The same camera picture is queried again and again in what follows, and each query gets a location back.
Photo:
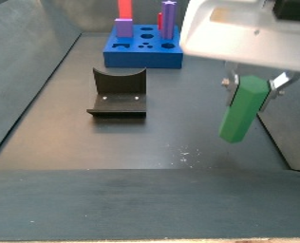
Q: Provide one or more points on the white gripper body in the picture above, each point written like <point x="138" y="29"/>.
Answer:
<point x="238" y="31"/>

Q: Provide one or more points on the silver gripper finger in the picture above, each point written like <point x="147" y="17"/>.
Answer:
<point x="230" y="81"/>
<point x="277" y="85"/>

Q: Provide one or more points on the green hexagon block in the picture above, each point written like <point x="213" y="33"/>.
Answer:
<point x="241" y="112"/>

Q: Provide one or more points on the blue shape sorting board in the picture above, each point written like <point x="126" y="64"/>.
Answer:
<point x="146" y="50"/>

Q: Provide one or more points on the purple star block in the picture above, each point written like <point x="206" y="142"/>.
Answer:
<point x="169" y="6"/>

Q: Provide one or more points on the small red block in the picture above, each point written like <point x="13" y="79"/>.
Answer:
<point x="159" y="21"/>

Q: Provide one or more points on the purple square block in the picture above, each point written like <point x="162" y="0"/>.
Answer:
<point x="123" y="27"/>

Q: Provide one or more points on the black curved holder stand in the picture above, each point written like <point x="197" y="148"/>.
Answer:
<point x="121" y="95"/>

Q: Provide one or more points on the red tall block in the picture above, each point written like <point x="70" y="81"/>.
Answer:
<point x="125" y="8"/>

